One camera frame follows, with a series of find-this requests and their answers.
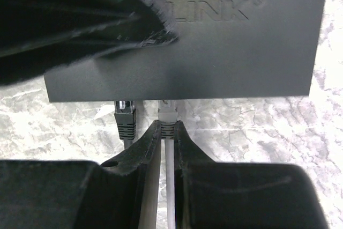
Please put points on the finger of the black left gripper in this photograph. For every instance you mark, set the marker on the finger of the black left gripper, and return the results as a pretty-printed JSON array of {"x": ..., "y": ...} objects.
[{"x": 40, "y": 35}]

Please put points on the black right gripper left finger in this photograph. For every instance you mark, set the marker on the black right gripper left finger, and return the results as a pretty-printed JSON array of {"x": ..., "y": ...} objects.
[{"x": 120, "y": 193}]

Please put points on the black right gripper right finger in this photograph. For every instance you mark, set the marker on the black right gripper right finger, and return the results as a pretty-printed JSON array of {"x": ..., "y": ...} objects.
[{"x": 210, "y": 194}]

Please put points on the black network switch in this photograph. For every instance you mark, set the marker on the black network switch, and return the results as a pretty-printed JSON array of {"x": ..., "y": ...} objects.
[{"x": 225, "y": 49}]

